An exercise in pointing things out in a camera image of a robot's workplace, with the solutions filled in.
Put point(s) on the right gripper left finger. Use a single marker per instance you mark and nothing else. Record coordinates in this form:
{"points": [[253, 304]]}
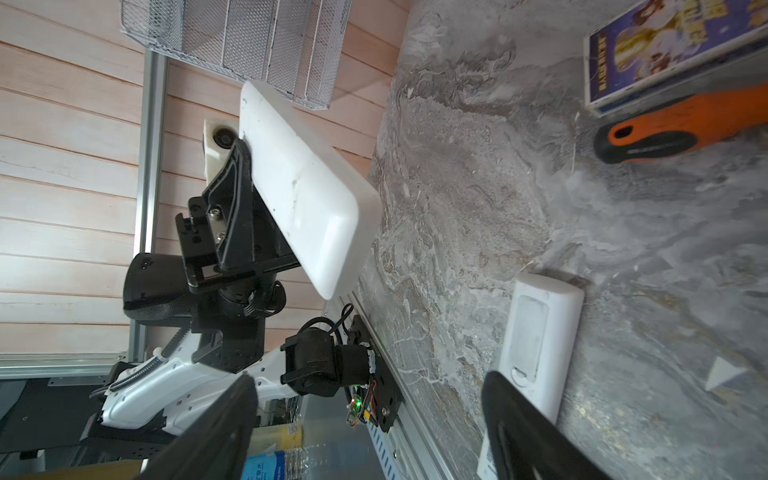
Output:
{"points": [[215, 445]]}

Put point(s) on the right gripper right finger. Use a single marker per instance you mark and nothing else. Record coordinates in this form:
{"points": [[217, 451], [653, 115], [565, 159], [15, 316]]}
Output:
{"points": [[523, 443]]}

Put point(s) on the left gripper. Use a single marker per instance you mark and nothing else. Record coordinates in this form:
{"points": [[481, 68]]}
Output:
{"points": [[229, 235]]}

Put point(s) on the white remote control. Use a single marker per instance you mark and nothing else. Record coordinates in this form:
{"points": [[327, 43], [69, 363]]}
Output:
{"points": [[328, 213]]}

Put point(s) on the orange black screwdriver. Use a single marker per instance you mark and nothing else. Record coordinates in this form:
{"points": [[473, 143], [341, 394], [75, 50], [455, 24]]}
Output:
{"points": [[683, 125]]}

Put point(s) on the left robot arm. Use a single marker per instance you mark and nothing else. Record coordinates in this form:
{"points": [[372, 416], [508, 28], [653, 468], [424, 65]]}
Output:
{"points": [[220, 336]]}

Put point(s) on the white remote with label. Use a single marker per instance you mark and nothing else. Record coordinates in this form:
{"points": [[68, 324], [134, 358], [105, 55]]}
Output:
{"points": [[537, 347]]}

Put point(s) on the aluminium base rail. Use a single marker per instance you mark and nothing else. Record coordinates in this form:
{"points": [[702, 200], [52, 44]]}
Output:
{"points": [[404, 444]]}

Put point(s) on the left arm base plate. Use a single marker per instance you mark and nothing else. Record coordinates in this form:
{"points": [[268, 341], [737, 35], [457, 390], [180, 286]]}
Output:
{"points": [[378, 372]]}

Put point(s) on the white wire mesh shelf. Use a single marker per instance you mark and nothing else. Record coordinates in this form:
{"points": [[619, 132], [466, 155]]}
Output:
{"points": [[293, 45]]}

